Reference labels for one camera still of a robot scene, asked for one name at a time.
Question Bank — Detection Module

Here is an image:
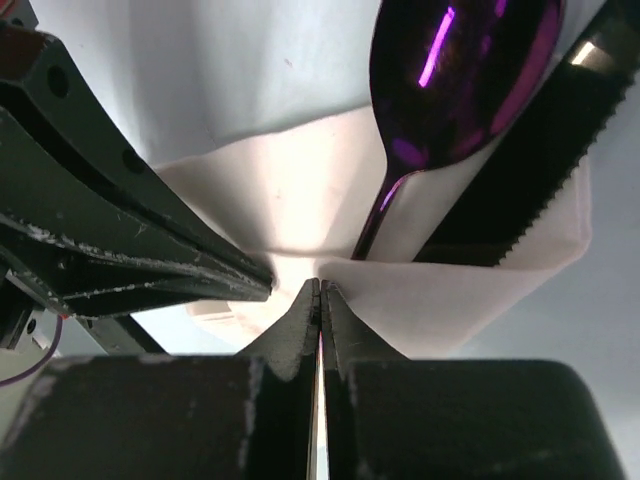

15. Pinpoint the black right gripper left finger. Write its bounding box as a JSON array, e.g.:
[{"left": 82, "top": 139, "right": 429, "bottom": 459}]
[{"left": 1, "top": 279, "right": 320, "bottom": 479}]

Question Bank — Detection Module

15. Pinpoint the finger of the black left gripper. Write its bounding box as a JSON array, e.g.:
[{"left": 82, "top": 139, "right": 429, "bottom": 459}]
[
  {"left": 1, "top": 212, "right": 272, "bottom": 320},
  {"left": 1, "top": 27, "right": 271, "bottom": 278}
]

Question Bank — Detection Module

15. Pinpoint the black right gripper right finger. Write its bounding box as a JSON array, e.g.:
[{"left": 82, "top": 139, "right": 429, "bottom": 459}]
[{"left": 320, "top": 281, "right": 624, "bottom": 479}]

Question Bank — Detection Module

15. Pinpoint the white paper napkin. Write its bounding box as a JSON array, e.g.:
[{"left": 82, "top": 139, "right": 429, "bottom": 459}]
[{"left": 158, "top": 107, "right": 592, "bottom": 358}]

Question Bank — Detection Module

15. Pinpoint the black plastic knife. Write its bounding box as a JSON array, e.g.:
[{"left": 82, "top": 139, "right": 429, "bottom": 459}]
[{"left": 415, "top": 1, "right": 639, "bottom": 267}]

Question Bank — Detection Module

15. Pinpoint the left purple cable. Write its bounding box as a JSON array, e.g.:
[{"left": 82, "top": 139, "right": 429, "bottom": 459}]
[{"left": 0, "top": 314, "right": 66, "bottom": 389}]

